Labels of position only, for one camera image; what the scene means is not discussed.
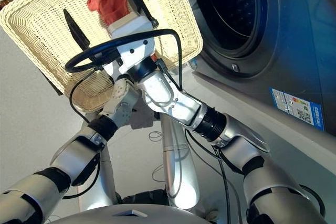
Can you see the small blue white sticker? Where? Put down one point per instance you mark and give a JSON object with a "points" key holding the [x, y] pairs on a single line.
{"points": [[193, 63]]}

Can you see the large blue energy label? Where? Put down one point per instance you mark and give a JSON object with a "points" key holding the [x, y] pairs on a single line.
{"points": [[296, 108]]}

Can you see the grey washing machine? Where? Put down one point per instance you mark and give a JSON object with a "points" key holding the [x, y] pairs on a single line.
{"points": [[288, 37]]}

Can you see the pale woven basket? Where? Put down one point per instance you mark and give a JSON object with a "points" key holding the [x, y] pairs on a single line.
{"points": [[39, 24]]}

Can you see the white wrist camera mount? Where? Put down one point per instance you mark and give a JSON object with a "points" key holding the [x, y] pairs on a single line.
{"points": [[128, 27], [111, 73]]}

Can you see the silver robot torso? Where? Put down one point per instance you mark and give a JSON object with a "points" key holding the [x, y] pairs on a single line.
{"points": [[131, 217]]}

